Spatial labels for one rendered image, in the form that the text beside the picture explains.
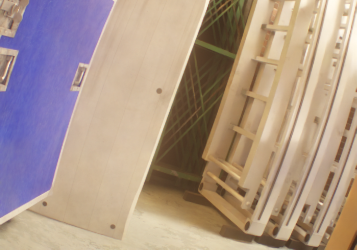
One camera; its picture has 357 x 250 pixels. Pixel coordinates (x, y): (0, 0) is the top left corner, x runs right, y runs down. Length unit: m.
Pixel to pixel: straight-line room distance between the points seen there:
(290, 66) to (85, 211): 1.46
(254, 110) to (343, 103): 0.82
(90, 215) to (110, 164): 0.25
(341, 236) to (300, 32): 2.79
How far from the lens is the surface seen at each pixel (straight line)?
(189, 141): 4.29
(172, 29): 2.36
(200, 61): 4.44
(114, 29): 2.31
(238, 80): 3.84
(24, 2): 1.17
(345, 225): 0.49
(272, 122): 3.19
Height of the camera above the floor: 0.73
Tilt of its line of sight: 4 degrees down
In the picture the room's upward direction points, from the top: 20 degrees clockwise
